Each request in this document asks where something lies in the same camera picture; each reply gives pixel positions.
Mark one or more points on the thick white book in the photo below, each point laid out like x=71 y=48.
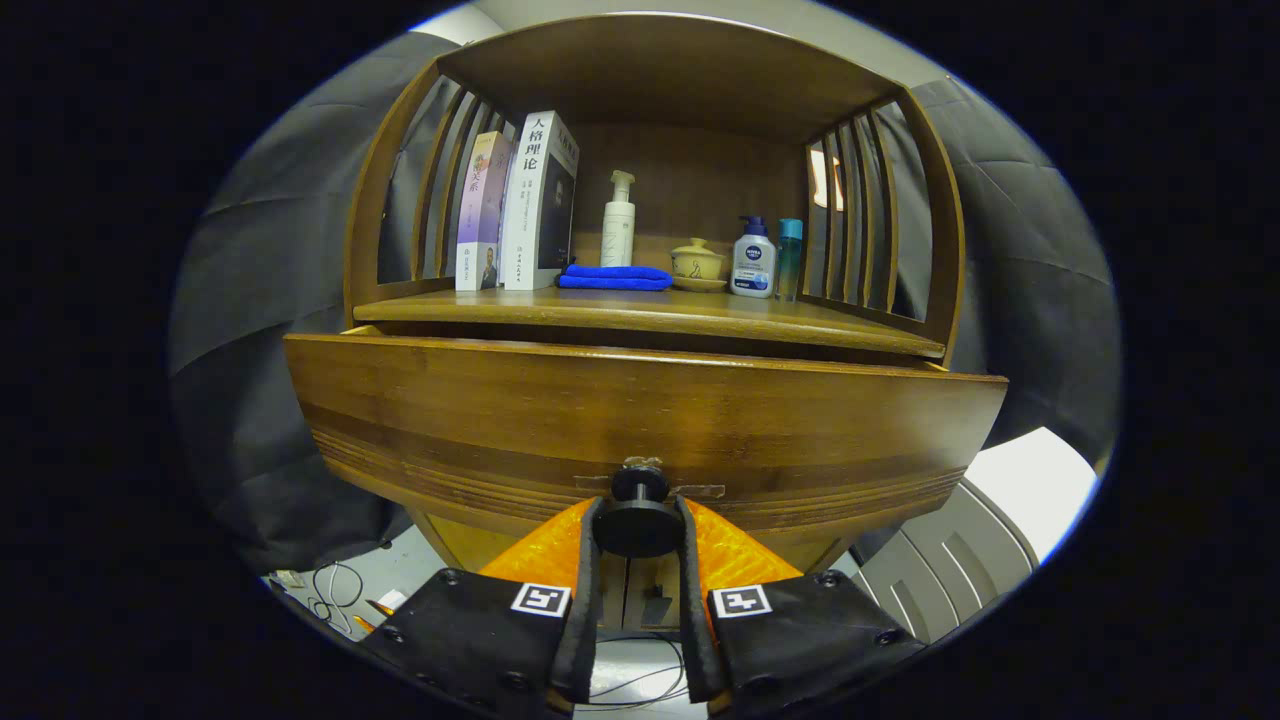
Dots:
x=530 y=200

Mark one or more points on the black backdrop cloth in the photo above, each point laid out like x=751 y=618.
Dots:
x=270 y=300

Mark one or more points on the wooden cabinet door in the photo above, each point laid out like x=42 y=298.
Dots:
x=830 y=550
x=460 y=540

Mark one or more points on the white pump bottle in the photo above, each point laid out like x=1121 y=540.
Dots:
x=618 y=225

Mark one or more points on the pink purple book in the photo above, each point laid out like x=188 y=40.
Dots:
x=482 y=215

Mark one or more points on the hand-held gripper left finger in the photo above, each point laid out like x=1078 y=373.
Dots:
x=590 y=600

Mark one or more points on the teal slim bottle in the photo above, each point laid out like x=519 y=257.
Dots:
x=789 y=260

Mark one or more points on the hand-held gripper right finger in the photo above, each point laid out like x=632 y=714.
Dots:
x=692 y=600

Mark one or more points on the brown wooden cabinet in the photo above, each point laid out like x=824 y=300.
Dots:
x=650 y=70

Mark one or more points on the black round drawer knob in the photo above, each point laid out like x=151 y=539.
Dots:
x=638 y=520

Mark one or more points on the yellow lidded teacup with saucer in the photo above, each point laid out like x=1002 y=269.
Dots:
x=697 y=265

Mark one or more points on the brown wooden drawer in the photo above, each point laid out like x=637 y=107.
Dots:
x=600 y=410

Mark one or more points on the white bottle with blue cap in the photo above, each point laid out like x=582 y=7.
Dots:
x=753 y=265

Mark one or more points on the white grey appliance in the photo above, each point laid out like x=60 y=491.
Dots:
x=1030 y=480

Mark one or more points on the blue folded cloth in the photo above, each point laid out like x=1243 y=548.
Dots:
x=615 y=277

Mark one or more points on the wooden countertop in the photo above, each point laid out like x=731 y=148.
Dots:
x=650 y=310

